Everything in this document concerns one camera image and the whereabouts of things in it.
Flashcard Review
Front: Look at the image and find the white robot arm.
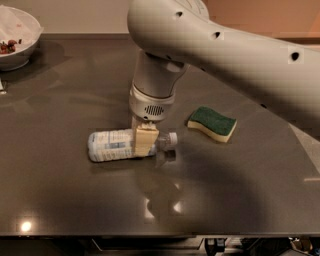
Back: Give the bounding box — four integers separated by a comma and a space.
127, 0, 320, 139

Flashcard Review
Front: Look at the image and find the white bowl with napkin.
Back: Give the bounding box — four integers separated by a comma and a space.
0, 5, 43, 71

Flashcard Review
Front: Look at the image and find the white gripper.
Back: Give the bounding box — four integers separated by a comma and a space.
129, 85, 175, 157

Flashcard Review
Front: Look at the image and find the green and yellow sponge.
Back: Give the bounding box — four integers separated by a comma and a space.
187, 106, 237, 143

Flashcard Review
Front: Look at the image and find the clear blue-labelled plastic bottle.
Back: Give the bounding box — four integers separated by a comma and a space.
87, 129, 178, 162

